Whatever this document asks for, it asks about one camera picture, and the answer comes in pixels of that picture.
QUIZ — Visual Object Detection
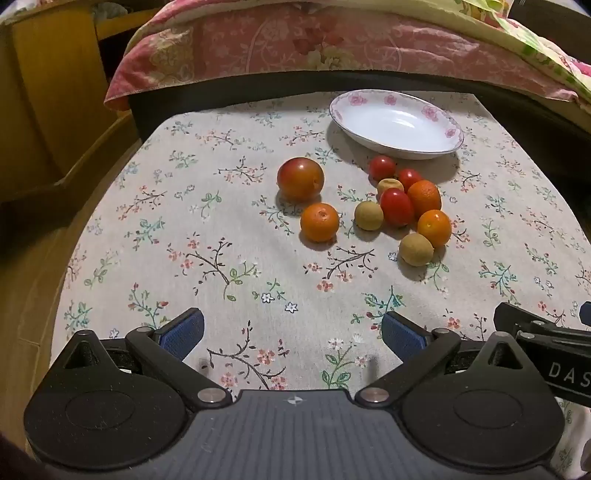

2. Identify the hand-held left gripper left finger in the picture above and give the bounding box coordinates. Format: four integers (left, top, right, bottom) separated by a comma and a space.
62, 307, 232, 409

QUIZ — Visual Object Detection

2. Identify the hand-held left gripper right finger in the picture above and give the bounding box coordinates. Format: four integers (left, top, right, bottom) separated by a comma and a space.
353, 311, 527, 407

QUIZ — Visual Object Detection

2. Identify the orange mandarin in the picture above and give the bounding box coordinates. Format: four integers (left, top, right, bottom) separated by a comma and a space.
417, 209, 452, 248
300, 203, 340, 243
407, 180, 442, 217

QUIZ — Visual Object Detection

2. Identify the large dark red tomato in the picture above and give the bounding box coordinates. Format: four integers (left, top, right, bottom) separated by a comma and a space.
277, 157, 325, 203

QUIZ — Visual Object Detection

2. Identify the white floral-rim plate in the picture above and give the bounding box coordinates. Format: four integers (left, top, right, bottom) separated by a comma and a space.
329, 89, 464, 161

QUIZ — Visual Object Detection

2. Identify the floral beige tablecloth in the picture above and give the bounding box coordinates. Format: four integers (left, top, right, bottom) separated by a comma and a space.
50, 90, 591, 480

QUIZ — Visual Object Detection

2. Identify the red cherry tomato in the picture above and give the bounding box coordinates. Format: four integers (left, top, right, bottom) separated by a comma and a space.
397, 168, 424, 192
368, 155, 397, 182
379, 188, 415, 227

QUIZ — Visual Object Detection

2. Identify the wooden cabinet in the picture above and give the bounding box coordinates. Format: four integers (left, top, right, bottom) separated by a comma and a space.
0, 8, 139, 201

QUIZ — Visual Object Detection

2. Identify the pink floral bedsheet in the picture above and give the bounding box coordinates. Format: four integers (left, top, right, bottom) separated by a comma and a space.
104, 0, 580, 112

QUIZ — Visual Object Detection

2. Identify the grey cloth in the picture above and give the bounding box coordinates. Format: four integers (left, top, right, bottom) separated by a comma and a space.
92, 2, 132, 28

